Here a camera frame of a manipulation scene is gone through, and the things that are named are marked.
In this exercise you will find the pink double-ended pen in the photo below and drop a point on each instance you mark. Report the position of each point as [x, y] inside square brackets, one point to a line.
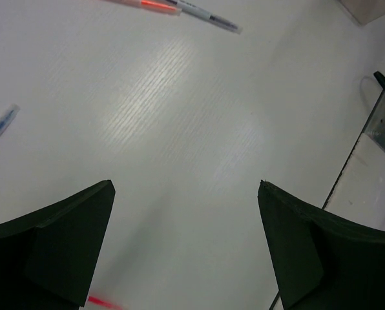
[104, 303]

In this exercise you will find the orange double-ended pen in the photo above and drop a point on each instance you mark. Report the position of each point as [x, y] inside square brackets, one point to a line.
[149, 5]

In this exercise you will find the blue ballpoint pen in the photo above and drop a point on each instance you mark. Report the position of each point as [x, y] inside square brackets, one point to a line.
[7, 117]

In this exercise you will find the purple double-ended pen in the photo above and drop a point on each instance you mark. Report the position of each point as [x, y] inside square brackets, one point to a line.
[205, 15]

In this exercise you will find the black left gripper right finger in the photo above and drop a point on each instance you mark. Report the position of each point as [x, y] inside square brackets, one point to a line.
[320, 260]

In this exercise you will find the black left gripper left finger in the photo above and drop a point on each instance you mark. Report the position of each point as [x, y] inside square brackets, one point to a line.
[48, 257]

